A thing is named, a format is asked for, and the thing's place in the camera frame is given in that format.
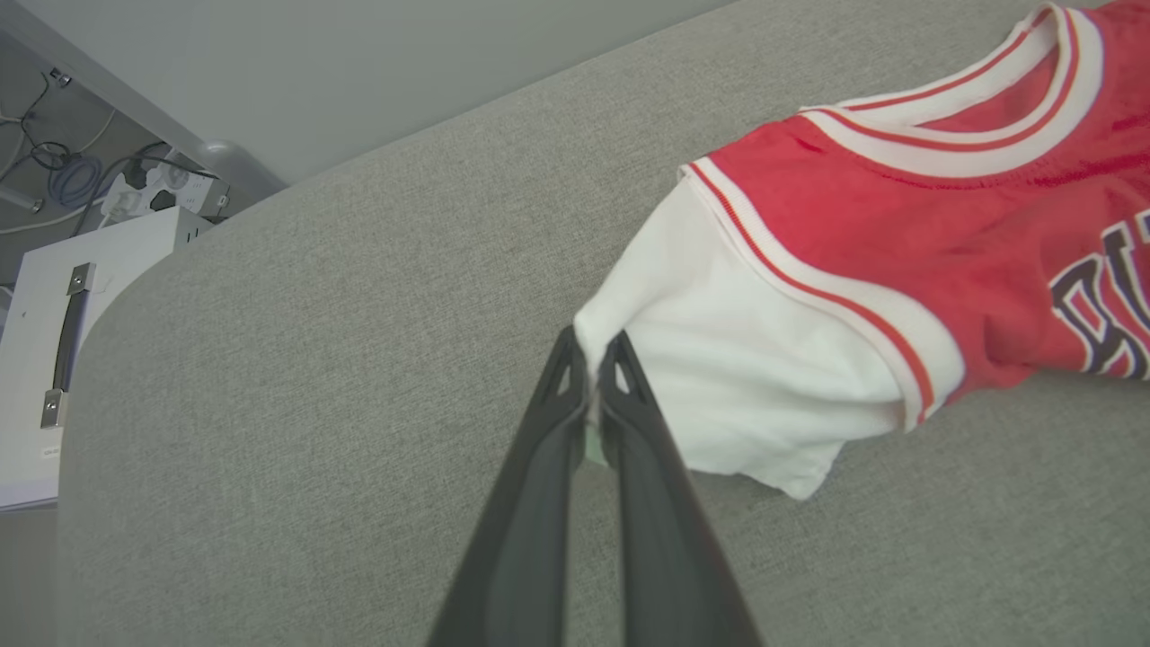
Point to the grey rounded partition foot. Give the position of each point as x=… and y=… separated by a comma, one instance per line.
x=238, y=166

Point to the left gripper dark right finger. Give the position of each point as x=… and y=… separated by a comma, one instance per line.
x=674, y=557

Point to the white partition panel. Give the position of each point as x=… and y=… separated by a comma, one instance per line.
x=359, y=72

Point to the black power plug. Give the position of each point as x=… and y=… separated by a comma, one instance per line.
x=137, y=171

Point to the white power strip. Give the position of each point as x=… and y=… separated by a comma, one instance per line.
x=180, y=189

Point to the white metal equipment box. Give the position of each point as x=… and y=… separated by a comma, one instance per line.
x=27, y=359

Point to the grey fabric sofa cushion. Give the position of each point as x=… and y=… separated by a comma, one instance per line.
x=314, y=404

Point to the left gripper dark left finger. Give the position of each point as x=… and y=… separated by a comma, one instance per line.
x=521, y=539

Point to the red and white basketball jersey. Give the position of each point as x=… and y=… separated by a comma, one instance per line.
x=853, y=270

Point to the small metal floor stud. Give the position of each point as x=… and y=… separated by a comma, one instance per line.
x=60, y=77

